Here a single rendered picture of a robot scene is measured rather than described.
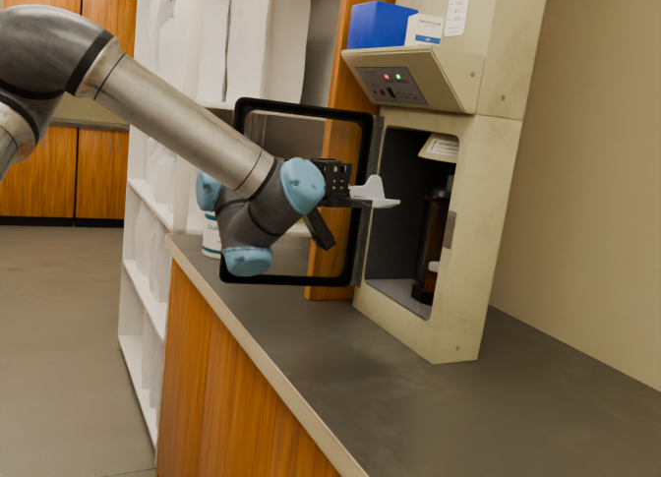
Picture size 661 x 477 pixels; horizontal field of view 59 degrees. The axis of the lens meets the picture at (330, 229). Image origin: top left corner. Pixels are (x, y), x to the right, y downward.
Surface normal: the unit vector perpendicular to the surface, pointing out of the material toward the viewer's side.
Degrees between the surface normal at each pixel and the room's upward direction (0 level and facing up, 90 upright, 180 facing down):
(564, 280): 90
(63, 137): 90
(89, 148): 90
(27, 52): 100
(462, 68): 90
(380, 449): 0
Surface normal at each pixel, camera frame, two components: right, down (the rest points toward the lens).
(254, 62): -0.14, 0.27
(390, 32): 0.44, 0.23
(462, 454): 0.13, -0.97
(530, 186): -0.89, -0.02
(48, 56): 0.06, 0.44
